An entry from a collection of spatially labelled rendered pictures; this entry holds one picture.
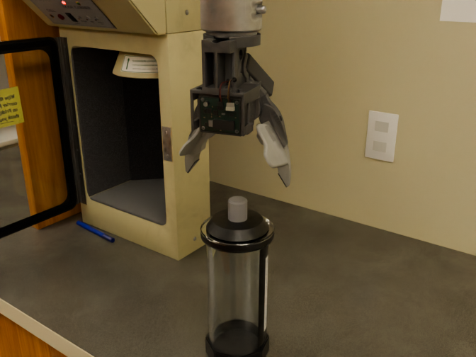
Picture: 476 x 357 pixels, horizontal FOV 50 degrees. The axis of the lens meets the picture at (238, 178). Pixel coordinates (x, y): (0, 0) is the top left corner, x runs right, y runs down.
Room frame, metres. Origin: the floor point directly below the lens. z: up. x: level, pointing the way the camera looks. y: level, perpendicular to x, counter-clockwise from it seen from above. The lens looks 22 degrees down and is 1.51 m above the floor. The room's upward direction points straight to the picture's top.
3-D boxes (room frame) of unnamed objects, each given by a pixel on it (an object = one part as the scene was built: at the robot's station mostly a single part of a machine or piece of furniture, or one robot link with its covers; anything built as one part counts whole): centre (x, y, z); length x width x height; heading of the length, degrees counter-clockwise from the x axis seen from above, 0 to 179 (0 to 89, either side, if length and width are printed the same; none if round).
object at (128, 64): (1.12, 0.18, 1.34); 0.18 x 0.18 x 0.05
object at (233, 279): (0.67, 0.00, 1.06); 0.11 x 0.11 x 0.21
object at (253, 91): (0.64, 0.01, 1.38); 0.09 x 0.08 x 0.12; 159
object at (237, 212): (0.67, 0.00, 1.18); 0.09 x 0.09 x 0.07
